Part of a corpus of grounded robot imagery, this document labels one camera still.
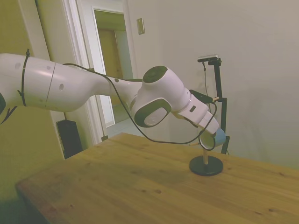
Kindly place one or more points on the wooden mug tree black base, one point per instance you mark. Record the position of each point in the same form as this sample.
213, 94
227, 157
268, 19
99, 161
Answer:
205, 168

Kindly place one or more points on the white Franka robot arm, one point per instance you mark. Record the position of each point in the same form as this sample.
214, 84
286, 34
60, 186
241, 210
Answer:
70, 86

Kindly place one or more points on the black camera stand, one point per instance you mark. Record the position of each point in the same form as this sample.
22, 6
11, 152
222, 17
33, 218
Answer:
219, 81

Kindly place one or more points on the white door frame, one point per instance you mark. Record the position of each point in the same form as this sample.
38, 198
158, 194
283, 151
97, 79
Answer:
72, 35

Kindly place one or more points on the metal wall switch plate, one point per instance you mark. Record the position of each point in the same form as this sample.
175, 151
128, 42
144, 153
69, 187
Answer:
140, 26

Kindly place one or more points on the wooden hallway door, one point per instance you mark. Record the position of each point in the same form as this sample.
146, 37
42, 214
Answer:
109, 51

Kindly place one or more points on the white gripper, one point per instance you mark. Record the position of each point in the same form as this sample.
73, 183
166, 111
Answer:
201, 114

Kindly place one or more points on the grey exterior camera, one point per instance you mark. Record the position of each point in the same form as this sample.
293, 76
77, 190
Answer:
208, 58

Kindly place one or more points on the cream closet door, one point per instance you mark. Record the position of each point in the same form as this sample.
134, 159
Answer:
14, 28

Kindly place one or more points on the blue enamel mug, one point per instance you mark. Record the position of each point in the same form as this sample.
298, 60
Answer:
220, 139

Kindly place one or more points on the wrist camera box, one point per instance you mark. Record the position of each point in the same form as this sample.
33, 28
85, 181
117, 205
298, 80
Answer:
201, 95

